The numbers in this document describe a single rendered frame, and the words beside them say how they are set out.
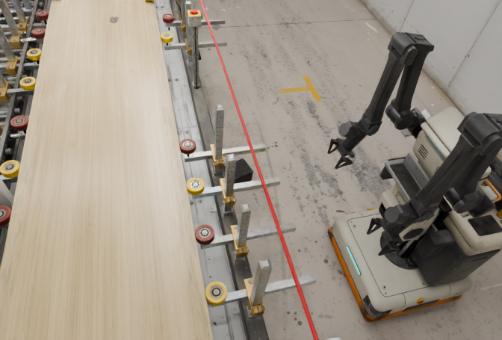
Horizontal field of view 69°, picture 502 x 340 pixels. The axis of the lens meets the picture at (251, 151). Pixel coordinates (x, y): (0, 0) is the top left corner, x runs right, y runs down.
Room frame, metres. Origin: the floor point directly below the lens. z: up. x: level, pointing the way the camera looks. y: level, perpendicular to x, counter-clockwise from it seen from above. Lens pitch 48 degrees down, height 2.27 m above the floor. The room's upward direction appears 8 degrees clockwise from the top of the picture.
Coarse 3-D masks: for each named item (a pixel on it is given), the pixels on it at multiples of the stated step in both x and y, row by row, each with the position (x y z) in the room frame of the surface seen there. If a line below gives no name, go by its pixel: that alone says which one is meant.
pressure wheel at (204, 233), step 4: (204, 224) 0.78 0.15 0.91; (196, 228) 0.76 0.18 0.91; (200, 228) 0.76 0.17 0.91; (204, 228) 0.76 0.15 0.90; (208, 228) 0.76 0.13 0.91; (212, 228) 0.77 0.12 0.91; (196, 232) 0.74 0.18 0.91; (200, 232) 0.74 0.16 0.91; (204, 232) 0.74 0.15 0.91; (208, 232) 0.75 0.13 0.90; (212, 232) 0.75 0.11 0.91; (196, 236) 0.72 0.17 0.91; (200, 236) 0.72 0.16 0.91; (204, 236) 0.73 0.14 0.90; (208, 236) 0.73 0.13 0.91; (212, 236) 0.73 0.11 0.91; (196, 240) 0.71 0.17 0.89; (200, 240) 0.71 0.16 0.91; (204, 240) 0.71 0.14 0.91; (208, 240) 0.71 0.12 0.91; (212, 240) 0.72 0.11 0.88; (204, 244) 0.70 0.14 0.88
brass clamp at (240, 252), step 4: (232, 228) 0.82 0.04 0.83; (232, 232) 0.80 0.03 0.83; (236, 232) 0.80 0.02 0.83; (232, 236) 0.79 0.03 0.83; (236, 244) 0.74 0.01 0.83; (236, 248) 0.73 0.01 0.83; (240, 248) 0.73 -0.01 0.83; (244, 248) 0.73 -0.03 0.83; (236, 252) 0.72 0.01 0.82; (240, 252) 0.71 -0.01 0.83; (244, 252) 0.72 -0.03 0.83; (248, 252) 0.73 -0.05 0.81; (240, 256) 0.71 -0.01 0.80; (244, 256) 0.72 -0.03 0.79
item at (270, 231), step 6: (264, 228) 0.85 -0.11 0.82; (270, 228) 0.85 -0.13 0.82; (282, 228) 0.86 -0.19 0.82; (288, 228) 0.86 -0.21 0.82; (294, 228) 0.87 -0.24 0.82; (252, 234) 0.81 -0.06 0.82; (258, 234) 0.81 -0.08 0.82; (264, 234) 0.82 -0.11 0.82; (270, 234) 0.83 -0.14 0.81; (276, 234) 0.84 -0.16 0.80; (216, 240) 0.76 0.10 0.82; (222, 240) 0.76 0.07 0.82; (228, 240) 0.77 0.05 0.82; (204, 246) 0.73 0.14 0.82; (210, 246) 0.73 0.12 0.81; (216, 246) 0.75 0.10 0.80
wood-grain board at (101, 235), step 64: (64, 0) 2.44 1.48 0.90; (128, 0) 2.56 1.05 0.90; (64, 64) 1.71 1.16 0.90; (128, 64) 1.79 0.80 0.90; (64, 128) 1.22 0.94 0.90; (128, 128) 1.27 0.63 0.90; (64, 192) 0.85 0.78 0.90; (128, 192) 0.89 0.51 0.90; (64, 256) 0.57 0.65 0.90; (128, 256) 0.60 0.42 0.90; (192, 256) 0.63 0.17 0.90; (0, 320) 0.32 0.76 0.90; (64, 320) 0.35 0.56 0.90; (128, 320) 0.37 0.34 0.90; (192, 320) 0.40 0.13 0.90
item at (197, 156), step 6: (258, 144) 1.36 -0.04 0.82; (228, 150) 1.28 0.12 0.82; (234, 150) 1.29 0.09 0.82; (240, 150) 1.30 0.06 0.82; (246, 150) 1.30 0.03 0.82; (258, 150) 1.33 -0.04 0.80; (264, 150) 1.34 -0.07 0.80; (186, 156) 1.21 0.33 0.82; (192, 156) 1.21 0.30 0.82; (198, 156) 1.22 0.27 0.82; (204, 156) 1.23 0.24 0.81; (210, 156) 1.24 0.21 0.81
